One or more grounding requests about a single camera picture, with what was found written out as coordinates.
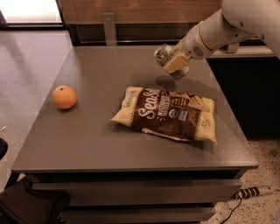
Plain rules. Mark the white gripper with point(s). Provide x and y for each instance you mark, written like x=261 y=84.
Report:
x=192 y=46

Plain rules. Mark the green white 7up can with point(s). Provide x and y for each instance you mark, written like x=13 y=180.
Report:
x=162 y=56

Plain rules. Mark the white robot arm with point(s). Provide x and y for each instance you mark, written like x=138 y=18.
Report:
x=237 y=20

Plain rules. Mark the brown yellow chip bag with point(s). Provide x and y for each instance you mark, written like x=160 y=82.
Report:
x=176 y=115

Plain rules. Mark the orange fruit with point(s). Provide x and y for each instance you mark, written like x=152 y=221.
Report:
x=64 y=97

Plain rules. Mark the white power strip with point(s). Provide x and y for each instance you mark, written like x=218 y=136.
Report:
x=254 y=191

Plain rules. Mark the grey lower drawer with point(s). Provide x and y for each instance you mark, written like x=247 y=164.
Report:
x=157 y=215

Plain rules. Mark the dark chair seat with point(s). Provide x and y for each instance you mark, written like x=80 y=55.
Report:
x=20 y=204

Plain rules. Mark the grey metal bracket right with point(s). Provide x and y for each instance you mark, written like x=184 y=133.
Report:
x=232 y=48

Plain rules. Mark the grey metal bracket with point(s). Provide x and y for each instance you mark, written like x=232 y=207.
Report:
x=109 y=26
x=232 y=48

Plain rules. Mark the grey metal bracket left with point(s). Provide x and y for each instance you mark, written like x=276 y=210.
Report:
x=109 y=26

